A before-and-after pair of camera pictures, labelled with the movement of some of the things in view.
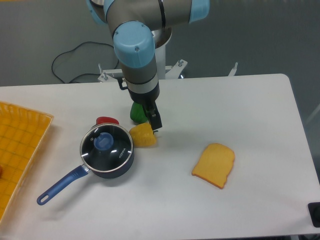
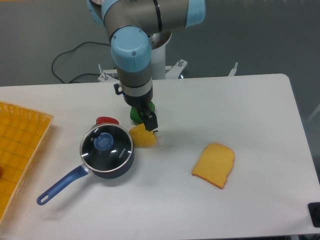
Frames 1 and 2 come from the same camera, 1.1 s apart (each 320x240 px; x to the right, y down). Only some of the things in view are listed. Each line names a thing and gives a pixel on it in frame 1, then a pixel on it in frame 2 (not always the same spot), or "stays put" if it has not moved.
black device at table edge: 314,210 stays put
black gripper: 148,100 → 142,103
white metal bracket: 233,70 stays put
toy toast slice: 215,164 stays put
